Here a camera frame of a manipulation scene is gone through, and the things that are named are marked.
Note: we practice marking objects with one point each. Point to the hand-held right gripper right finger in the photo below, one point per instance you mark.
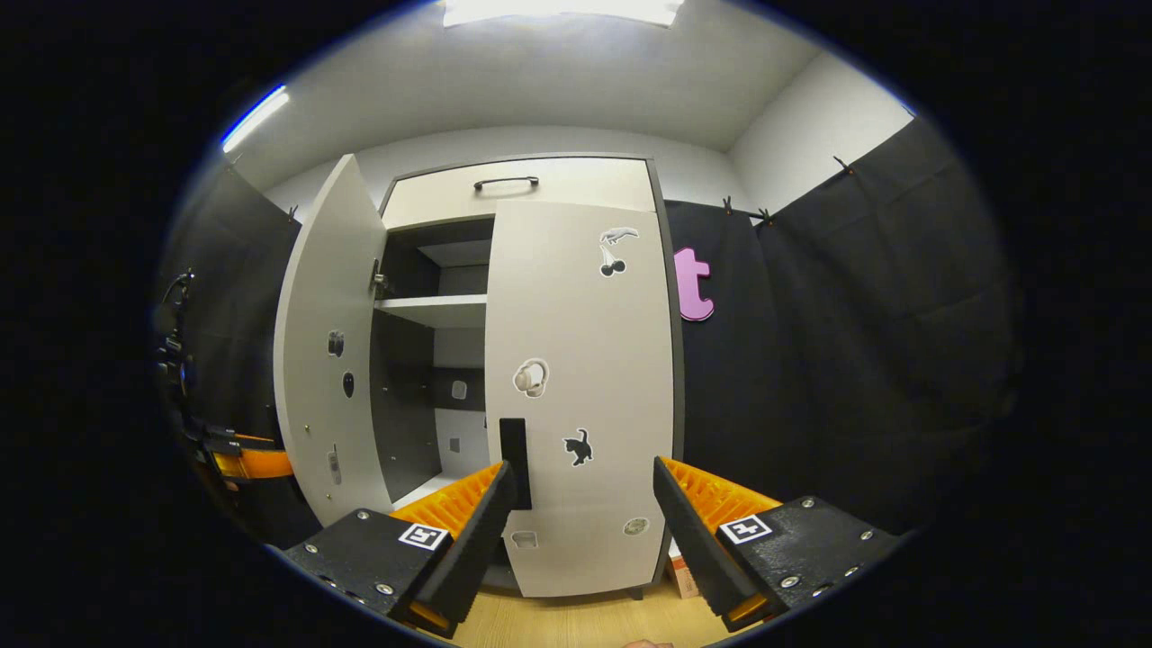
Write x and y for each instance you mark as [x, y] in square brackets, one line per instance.
[693, 540]

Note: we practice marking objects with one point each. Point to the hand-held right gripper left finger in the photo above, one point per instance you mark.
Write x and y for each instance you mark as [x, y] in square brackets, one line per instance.
[472, 549]

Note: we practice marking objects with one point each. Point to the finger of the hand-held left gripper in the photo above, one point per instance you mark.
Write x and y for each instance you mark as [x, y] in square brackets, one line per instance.
[225, 436]
[261, 463]

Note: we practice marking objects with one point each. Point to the grey cabinet door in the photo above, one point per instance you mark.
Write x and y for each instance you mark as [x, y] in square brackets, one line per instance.
[315, 270]
[576, 315]

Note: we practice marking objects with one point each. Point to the grey shoe cabinet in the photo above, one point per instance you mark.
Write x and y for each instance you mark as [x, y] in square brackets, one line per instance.
[432, 310]

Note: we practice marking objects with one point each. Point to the cream cabinet drawer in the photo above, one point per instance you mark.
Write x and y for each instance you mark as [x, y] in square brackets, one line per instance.
[594, 184]

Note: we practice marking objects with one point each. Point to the brown cardboard box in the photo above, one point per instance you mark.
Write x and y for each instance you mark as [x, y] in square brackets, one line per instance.
[682, 576]

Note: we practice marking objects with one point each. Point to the black backdrop cloth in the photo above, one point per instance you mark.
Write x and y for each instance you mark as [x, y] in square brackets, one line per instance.
[855, 360]

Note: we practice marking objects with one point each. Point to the narrow ceiling light strip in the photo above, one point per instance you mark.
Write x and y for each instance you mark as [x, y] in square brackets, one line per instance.
[256, 117]

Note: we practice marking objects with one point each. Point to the large ceiling light panel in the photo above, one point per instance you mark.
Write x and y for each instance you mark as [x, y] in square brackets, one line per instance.
[558, 9]

